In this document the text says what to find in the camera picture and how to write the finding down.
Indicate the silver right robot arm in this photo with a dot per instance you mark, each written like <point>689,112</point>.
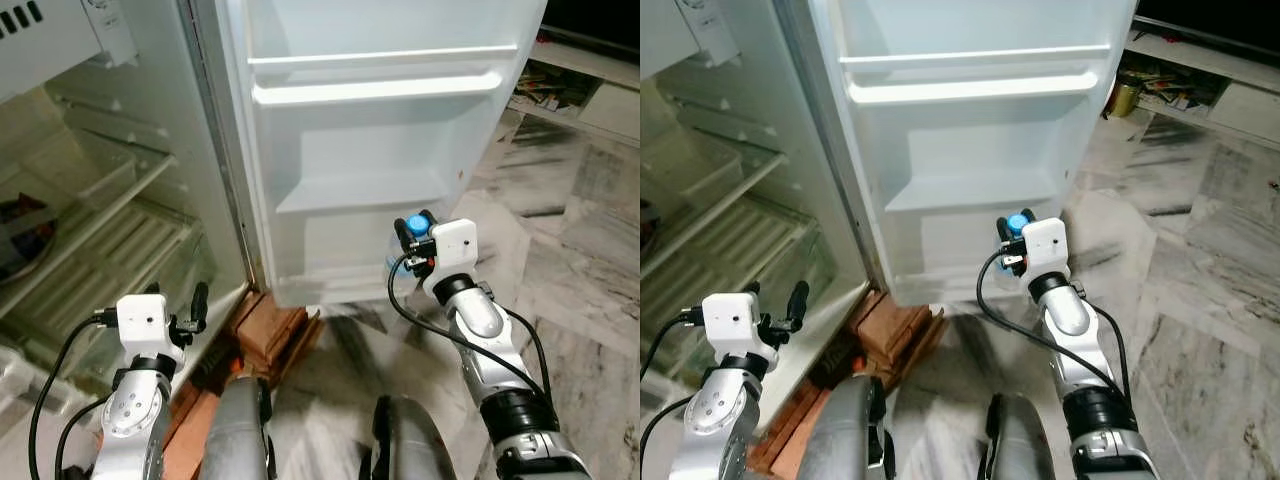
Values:
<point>480,320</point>
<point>1068,315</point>

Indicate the white freezer compartment flap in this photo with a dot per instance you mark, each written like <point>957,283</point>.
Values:
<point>50,45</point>
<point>665,35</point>

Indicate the gold can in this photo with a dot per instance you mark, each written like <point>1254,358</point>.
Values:
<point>1127,98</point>

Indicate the clear fridge shelf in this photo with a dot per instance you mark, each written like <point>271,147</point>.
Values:
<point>700,170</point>
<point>60,180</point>

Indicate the clear crisper drawer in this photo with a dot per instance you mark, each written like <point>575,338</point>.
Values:
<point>30,385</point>

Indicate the red brick stack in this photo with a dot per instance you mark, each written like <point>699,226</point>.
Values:
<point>782,440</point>
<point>185,440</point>
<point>270,325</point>
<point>895,325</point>

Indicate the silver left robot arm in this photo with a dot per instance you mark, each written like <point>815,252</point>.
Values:
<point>715,415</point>
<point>130,415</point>

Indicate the dark bowl of food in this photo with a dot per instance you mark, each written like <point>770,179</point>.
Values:
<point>20,240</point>

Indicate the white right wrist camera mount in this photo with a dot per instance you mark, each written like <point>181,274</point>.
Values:
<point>455,250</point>
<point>1045,245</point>

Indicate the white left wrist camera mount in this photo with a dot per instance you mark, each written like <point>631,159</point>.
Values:
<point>727,320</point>
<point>140,320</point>

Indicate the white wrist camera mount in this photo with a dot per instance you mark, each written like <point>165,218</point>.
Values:
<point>140,320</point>
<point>1045,245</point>
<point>455,250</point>
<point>727,320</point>

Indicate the silver single-door fridge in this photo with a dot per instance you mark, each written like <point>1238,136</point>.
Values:
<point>170,110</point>
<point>740,110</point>

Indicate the grey right robot leg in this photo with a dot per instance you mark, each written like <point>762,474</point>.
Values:
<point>1025,445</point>
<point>415,445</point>

